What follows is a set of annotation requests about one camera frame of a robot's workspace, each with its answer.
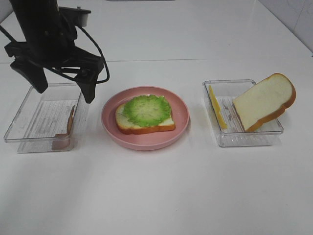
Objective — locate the bread slice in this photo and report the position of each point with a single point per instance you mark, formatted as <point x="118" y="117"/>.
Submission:
<point x="265" y="101"/>
<point x="127" y="127"/>

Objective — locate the yellow cheese slice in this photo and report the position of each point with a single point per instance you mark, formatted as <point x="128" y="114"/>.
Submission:
<point x="217" y="108"/>

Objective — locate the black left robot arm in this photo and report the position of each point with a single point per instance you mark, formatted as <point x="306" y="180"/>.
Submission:
<point x="50" y="32"/>

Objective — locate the clear plastic container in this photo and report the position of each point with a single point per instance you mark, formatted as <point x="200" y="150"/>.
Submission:
<point x="234" y="135"/>
<point x="41" y="116"/>

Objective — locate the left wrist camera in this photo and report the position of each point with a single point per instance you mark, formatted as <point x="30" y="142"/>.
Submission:
<point x="78" y="16"/>

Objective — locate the clear plastic left container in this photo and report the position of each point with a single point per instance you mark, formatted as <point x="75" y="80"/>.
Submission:
<point x="41" y="116"/>

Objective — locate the brown bacon strip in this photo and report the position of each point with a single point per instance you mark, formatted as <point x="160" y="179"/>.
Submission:
<point x="64" y="141"/>

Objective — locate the pink round plate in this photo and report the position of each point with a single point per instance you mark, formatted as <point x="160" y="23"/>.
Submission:
<point x="151" y="141"/>

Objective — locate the green lettuce leaf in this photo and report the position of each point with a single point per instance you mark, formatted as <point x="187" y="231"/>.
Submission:
<point x="147" y="110"/>

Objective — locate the clear plastic right container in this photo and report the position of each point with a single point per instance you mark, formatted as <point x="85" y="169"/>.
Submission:
<point x="234" y="135"/>

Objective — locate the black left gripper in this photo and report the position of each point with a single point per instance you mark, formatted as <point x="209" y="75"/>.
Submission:
<point x="30" y="65"/>

